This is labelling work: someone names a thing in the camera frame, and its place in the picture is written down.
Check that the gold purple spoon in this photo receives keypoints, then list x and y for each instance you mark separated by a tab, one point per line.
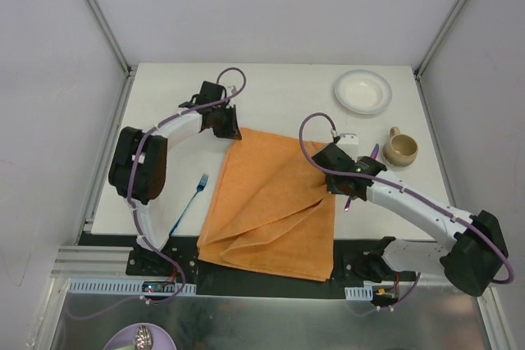
348	203

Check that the iridescent purple knife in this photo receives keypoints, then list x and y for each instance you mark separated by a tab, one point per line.
375	151

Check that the aluminium frame post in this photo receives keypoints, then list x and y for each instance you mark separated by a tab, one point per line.
441	34
109	36

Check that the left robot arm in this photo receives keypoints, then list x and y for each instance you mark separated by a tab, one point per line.
138	169

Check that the beige ceramic mug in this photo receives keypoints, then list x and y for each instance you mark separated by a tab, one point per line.
400	149

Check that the white ceramic plate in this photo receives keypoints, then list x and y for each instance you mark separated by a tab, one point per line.
363	92

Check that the right aluminium frame post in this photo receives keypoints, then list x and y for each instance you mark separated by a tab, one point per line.
441	34

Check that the right white cable duct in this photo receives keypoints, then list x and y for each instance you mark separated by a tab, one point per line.
363	293

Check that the left aluminium frame post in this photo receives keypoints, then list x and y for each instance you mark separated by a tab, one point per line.
109	36

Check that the lilac plate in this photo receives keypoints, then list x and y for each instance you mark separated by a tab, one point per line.
123	339

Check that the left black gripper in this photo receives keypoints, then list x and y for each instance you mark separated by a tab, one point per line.
229	123

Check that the aluminium front rail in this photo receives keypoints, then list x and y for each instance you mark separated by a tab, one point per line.
121	262

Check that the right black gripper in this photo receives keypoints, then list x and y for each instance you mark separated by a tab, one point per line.
342	188

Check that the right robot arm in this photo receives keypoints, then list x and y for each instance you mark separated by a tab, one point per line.
467	249

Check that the white cable duct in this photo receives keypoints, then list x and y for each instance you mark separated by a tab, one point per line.
363	293
130	287

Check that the silver cutlery on lilac plate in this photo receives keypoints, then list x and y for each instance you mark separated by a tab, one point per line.
143	339

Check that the orange cloth placemat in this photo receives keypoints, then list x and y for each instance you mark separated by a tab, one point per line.
270	212

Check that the blue metal fork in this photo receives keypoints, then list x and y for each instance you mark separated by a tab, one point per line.
199	188

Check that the left white cable duct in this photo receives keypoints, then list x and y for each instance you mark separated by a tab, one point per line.
130	287

